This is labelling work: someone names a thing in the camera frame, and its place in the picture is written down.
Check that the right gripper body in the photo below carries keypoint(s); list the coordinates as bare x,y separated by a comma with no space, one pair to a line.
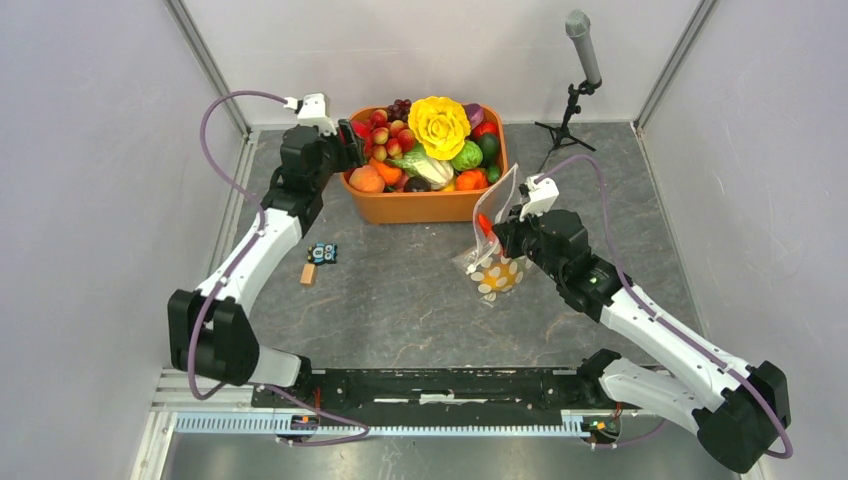
523,239

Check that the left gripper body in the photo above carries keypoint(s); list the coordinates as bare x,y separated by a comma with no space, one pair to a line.
341,158

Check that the red toy chili pepper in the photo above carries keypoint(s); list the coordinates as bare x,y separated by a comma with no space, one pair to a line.
486,227

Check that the yellow toy mango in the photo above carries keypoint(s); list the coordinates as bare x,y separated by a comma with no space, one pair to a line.
497,278

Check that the clear polka-dot zip bag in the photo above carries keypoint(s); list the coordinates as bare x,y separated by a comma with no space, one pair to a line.
495,202

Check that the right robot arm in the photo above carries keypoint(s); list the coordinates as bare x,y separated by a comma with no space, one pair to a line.
738,412

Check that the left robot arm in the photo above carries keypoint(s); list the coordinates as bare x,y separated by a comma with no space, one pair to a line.
209,329

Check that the red toy apple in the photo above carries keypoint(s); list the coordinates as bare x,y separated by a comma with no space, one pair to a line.
363,130

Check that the toy peach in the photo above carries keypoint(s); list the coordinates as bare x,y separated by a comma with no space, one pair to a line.
366,179

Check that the dark toy grapes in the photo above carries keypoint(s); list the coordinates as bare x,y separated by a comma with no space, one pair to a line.
399,110

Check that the orange toy bell pepper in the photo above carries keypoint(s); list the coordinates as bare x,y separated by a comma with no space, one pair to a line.
475,179

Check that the yellow toy flower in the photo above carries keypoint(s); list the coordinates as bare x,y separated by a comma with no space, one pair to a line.
440,125

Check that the small blue robot toy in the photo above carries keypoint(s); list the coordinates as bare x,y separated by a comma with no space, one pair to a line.
322,254

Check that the black tripod stand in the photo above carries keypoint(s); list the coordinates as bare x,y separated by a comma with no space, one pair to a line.
561,135

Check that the orange plastic basket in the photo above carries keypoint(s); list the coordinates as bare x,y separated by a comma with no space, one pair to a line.
418,188

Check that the dark green toy avocado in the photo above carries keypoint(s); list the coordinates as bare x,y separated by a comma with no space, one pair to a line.
489,144

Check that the green toy cabbage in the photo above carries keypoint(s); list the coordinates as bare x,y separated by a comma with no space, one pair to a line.
469,157

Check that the small wooden block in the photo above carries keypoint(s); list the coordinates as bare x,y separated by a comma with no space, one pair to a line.
308,274

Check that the grey microphone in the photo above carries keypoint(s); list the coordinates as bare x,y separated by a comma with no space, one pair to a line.
577,28

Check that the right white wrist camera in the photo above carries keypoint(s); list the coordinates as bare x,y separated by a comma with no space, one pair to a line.
538,194

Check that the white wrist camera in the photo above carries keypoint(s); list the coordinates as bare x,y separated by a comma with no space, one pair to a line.
312,111
538,194

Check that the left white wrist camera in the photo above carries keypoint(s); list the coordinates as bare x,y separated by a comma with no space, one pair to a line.
312,111

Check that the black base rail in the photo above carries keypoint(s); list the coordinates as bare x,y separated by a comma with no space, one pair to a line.
453,397

